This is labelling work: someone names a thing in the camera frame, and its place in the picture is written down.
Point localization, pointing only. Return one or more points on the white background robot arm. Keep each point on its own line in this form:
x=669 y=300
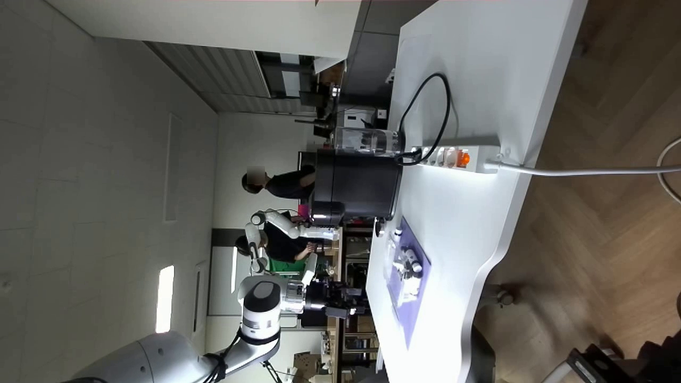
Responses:
x=288 y=226

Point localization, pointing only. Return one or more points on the black office chair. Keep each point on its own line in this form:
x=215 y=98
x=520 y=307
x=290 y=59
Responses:
x=608 y=365

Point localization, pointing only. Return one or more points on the green cloth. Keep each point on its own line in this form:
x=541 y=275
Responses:
x=288 y=266

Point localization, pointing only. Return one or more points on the silver white Franka robot arm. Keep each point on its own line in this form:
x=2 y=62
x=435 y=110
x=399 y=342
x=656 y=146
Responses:
x=184 y=353

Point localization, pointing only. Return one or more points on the black computer monitor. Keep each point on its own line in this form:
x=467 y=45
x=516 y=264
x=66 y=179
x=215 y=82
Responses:
x=358 y=186

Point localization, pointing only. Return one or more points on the standing person in black shirt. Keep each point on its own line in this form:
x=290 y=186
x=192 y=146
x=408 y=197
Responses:
x=284 y=183

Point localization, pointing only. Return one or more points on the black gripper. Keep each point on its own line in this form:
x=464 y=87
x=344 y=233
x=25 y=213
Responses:
x=336 y=299

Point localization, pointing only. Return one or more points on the purple table mat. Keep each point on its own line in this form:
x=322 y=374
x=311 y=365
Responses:
x=413 y=320

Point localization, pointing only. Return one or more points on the white power strip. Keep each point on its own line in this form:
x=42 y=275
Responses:
x=459 y=153

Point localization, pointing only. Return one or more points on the silver coffee machine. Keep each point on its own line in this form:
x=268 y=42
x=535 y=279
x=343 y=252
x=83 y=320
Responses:
x=358 y=130

